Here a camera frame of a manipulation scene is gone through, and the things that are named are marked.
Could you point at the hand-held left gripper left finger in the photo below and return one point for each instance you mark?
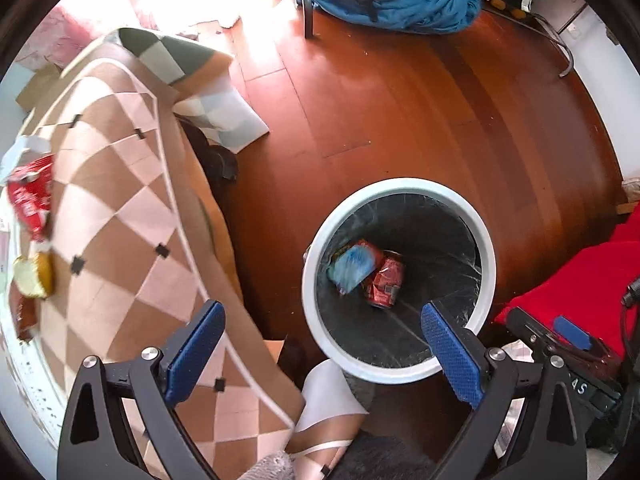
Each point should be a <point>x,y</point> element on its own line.
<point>197,345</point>

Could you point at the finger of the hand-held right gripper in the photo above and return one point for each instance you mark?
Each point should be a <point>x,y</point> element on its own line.
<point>572,332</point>

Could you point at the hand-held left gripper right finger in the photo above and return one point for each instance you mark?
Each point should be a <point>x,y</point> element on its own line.
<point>450,355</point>

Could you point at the white round trash bin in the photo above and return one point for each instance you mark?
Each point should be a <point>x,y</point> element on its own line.
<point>400,280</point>

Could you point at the red cloth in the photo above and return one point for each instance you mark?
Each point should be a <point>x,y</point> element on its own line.
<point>590,270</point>

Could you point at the crushed red can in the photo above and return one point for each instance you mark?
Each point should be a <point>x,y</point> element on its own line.
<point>386,280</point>

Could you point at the blue snack packet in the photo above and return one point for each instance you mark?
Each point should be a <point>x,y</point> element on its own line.
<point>352,266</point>

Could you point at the brown pink checkered blanket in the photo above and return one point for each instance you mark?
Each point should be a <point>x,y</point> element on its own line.
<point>110,210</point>

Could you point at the brown snack wrapper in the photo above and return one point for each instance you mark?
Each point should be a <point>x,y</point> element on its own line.
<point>26,317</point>

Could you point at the black object under blanket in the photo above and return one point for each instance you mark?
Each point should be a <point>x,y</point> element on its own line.
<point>215,162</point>

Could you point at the red snack packet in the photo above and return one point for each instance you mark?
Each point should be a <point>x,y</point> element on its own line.
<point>32,195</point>

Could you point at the white plastic bag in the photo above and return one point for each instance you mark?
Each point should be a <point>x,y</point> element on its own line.
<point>22,152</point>

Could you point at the green white checkered cloth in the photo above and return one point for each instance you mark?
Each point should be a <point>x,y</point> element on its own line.
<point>172,57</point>

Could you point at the cardboard box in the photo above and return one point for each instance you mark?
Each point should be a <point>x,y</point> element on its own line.
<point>40,85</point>

